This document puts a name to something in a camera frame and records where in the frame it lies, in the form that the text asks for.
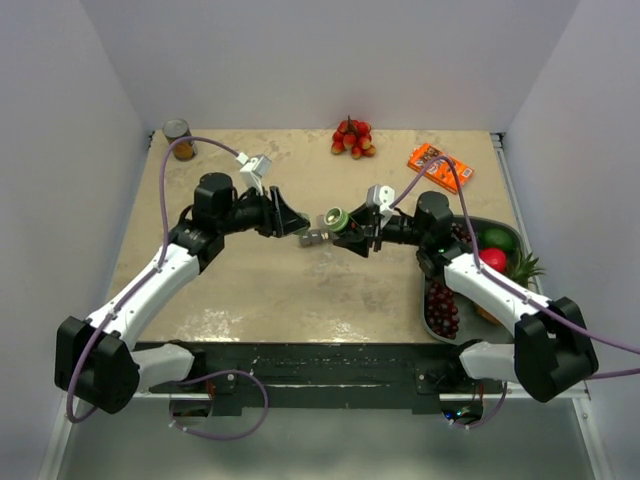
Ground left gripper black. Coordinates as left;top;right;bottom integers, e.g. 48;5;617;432
218;185;309;238

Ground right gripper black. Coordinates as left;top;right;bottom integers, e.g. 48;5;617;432
334;202;429;258

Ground green lidded pill bottle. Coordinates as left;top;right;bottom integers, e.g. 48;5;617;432
323;207;358;236

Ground green bottle lid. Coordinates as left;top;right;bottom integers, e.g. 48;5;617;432
294;226;310;236

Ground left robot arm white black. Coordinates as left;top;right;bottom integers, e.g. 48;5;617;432
54;173;310;414

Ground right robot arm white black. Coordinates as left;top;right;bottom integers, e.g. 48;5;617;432
324;186;599;402

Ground red toy fruit bunch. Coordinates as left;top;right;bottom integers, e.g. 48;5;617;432
330;117;377;160

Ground orange cardboard box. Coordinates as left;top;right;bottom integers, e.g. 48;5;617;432
407;143;475;194

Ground dark red toy grapes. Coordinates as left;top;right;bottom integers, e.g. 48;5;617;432
424;222;474;340

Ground green toy avocado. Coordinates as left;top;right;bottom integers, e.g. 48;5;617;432
481;228;517;253

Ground red toy apple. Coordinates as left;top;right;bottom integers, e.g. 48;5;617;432
479;247;508;273

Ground grey fruit tray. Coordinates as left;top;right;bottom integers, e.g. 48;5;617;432
421;216;524;345

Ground tin can fruit label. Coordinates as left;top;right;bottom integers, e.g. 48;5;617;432
162;118;197;161

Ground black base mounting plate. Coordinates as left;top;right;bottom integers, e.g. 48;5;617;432
87;340;506;419

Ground toy pineapple orange yellow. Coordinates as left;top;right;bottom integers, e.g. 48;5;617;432
474;249;546;326

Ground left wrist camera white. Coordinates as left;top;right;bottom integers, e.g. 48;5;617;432
236;152;272;196

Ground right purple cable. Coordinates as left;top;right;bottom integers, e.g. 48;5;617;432
389;155;640;381

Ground aluminium frame rail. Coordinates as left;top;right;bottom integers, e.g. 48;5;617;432
64;355;591;401

